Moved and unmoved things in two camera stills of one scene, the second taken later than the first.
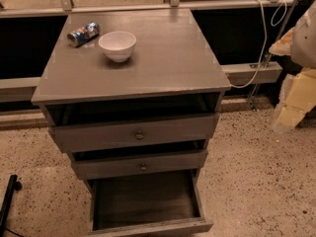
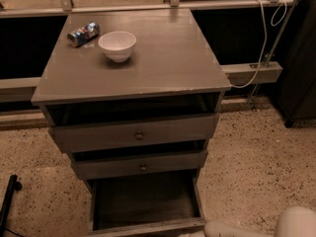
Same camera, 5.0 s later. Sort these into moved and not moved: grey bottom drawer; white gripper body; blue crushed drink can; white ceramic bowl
Moved: white gripper body
Not moved: blue crushed drink can; grey bottom drawer; white ceramic bowl
